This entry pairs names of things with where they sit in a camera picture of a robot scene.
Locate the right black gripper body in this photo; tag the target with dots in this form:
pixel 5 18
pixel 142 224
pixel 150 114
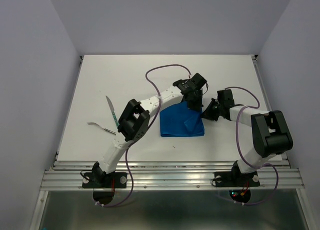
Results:
pixel 213 111

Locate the silver metal fork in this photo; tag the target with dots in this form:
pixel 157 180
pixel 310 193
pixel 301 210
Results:
pixel 105 129

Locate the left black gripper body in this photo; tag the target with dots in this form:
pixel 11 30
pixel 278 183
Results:
pixel 195 102

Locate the aluminium rail frame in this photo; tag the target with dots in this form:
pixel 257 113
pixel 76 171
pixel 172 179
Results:
pixel 172 195

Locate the blue cloth napkin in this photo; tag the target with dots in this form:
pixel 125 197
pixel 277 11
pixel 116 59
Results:
pixel 180 121

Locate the green handled knife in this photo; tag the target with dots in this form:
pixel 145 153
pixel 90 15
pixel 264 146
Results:
pixel 111 107

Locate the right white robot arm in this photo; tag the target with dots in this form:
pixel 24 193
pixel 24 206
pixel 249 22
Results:
pixel 270 135

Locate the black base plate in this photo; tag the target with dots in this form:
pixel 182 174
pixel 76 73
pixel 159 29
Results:
pixel 111 181
pixel 228 179

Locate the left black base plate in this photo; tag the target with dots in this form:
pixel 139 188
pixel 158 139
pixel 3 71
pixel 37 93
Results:
pixel 111 181

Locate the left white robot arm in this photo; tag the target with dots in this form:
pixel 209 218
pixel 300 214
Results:
pixel 134 120

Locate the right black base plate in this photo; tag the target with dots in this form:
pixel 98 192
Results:
pixel 228 179

